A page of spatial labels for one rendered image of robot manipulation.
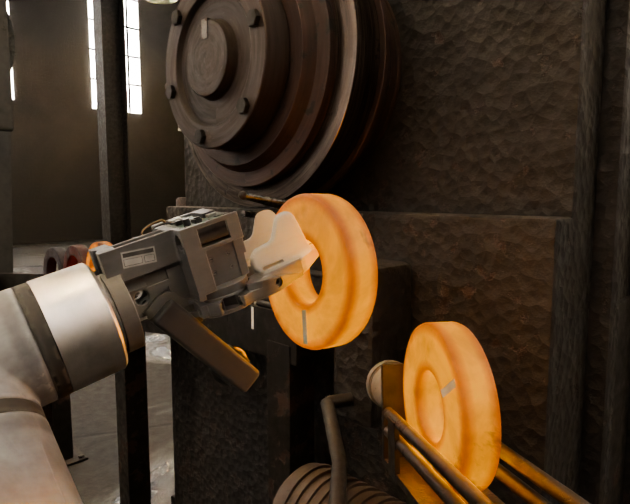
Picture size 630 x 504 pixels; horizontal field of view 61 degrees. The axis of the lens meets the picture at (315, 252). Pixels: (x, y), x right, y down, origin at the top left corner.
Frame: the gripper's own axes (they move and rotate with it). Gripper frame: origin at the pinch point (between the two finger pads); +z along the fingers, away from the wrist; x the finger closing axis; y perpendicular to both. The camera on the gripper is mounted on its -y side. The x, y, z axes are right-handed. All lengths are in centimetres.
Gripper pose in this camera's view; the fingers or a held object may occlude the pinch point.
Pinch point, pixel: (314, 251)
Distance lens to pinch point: 53.0
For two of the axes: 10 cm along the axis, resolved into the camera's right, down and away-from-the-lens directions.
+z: 7.9, -3.4, 5.0
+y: -2.3, -9.3, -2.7
